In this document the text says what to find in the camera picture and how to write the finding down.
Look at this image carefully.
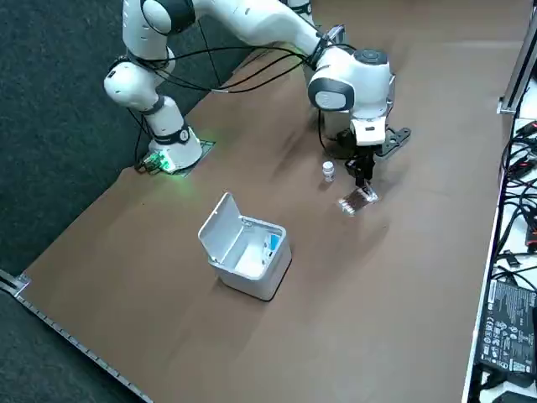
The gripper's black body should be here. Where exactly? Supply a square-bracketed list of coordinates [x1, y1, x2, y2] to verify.
[337, 128, 378, 166]

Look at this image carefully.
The clear iodophor cotton swab packet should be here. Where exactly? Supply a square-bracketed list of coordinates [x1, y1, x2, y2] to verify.
[337, 186, 380, 217]

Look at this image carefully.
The blue white gloves packet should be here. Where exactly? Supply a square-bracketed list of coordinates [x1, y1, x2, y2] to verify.
[262, 233, 283, 261]

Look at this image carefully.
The white lidded waste bin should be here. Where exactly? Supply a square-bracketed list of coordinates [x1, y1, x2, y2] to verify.
[196, 191, 293, 302]

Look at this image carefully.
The black labelled power adapter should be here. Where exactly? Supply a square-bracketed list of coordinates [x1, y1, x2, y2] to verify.
[477, 279, 537, 377]

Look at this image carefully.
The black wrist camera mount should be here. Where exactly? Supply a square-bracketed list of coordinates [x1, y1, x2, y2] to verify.
[374, 125, 412, 160]

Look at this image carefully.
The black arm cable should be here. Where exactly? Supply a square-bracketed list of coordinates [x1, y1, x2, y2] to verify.
[121, 44, 357, 94]

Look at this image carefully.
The aluminium profile post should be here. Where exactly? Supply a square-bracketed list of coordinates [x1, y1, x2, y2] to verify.
[498, 0, 537, 115]

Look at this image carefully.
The aluminium edge rail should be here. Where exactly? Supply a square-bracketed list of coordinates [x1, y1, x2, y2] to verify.
[0, 268, 154, 403]

